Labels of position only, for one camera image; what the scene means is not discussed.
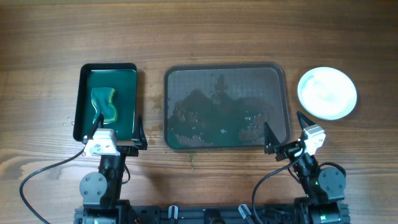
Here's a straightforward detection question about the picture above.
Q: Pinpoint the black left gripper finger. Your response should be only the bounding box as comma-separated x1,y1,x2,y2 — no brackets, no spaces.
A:
132,115,147,150
82,113,104,143

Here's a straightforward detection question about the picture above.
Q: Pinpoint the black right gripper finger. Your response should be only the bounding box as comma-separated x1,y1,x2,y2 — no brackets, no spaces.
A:
296,111,315,130
264,122,280,154

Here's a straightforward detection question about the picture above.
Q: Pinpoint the green yellow sponge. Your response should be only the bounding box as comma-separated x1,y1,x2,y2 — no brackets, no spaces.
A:
91,87,118,124

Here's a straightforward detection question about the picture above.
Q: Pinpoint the white plate back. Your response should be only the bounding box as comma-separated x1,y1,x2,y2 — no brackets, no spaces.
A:
297,67,358,120

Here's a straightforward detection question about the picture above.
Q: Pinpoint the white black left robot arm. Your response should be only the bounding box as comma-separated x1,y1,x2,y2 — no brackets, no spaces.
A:
74,114,141,224

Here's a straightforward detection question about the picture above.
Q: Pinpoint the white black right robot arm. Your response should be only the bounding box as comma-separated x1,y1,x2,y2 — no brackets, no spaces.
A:
133,112,351,224

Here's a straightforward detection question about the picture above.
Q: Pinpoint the black water tray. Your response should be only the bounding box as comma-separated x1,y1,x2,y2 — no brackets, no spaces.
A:
73,63,137,141

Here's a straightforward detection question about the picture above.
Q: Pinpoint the grey serving tray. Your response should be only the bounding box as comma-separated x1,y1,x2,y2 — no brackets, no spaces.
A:
163,62,291,152

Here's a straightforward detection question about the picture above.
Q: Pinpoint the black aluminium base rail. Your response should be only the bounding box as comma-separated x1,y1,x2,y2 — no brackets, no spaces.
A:
73,203,351,224

